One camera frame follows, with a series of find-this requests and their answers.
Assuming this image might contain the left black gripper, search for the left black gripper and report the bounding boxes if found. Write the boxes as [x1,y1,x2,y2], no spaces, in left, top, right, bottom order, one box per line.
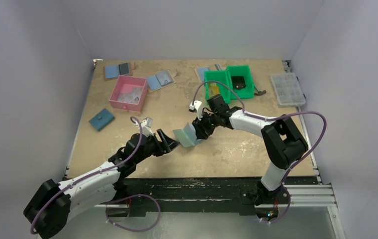
[134,128,179,164]

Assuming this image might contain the green card holder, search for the green card holder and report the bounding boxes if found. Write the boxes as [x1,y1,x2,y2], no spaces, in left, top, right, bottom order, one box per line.
[173,123,203,148]

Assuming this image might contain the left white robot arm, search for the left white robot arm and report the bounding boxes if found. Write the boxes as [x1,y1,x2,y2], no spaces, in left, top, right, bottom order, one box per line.
[23,129,180,239]

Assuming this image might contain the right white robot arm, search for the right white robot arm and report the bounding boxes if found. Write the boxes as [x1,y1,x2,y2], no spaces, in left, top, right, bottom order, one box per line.
[189,95,308,206]

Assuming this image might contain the cards in pink box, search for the cards in pink box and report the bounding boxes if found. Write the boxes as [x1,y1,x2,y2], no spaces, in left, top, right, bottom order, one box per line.
[117,87,143,104]

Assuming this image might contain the blue card behind bin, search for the blue card behind bin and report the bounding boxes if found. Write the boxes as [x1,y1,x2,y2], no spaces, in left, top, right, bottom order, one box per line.
[194,63,223,82]

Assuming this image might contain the dark blue card holder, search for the dark blue card holder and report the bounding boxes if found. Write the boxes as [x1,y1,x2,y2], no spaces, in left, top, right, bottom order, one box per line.
[89,108,115,131]

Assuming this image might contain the yellow item in bin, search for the yellow item in bin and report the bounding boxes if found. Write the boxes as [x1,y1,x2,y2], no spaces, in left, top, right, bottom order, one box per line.
[207,83,220,97]

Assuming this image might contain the left green bin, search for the left green bin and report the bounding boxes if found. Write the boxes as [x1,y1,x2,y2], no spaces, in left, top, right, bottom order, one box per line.
[204,70,232,104]

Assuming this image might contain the green bin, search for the green bin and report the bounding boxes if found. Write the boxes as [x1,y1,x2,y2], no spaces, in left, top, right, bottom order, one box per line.
[204,70,232,104]
[226,65,255,99]

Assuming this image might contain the black item in bin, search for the black item in bin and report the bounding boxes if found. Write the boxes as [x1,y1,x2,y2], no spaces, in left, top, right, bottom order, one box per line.
[231,76,246,90]

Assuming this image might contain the right green bin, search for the right green bin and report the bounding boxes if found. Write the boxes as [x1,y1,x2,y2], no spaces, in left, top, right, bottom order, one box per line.
[226,65,255,99]

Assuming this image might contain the pink open box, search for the pink open box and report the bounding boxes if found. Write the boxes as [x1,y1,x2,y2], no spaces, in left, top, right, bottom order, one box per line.
[108,75,148,113]

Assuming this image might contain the clear compartment organizer box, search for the clear compartment organizer box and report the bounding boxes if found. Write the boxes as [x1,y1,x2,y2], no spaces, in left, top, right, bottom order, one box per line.
[271,73,306,107]

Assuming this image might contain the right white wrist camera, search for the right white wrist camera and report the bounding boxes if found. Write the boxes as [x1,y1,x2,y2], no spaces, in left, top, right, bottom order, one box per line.
[189,100,204,114]

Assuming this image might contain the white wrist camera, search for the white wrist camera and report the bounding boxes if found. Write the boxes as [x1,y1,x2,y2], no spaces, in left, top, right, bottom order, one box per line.
[189,100,204,114]
[141,117,153,129]

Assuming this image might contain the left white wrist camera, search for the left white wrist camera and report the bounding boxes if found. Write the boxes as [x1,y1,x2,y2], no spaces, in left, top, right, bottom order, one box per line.
[141,117,153,129]

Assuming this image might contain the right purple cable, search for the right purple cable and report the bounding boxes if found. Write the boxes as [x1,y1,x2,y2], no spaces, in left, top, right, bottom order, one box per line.
[192,81,327,226]

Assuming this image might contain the purple cable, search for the purple cable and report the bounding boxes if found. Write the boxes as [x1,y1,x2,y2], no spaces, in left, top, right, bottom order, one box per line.
[192,81,327,226]
[29,116,161,236]

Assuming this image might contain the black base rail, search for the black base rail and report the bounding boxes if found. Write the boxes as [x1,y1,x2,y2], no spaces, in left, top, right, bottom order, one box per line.
[93,175,338,219]

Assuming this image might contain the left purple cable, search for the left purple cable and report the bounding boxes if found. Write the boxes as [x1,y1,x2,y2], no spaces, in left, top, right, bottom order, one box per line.
[29,116,161,236]

